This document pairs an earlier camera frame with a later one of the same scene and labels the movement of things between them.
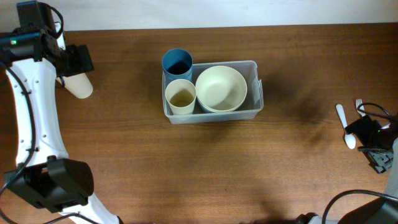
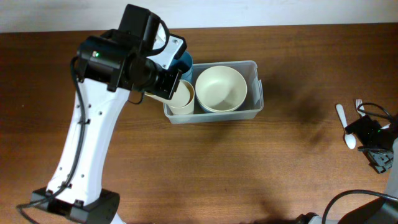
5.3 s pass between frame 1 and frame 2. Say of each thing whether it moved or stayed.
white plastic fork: stayed
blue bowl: stayed
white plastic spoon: stayed
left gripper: moved
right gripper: stayed
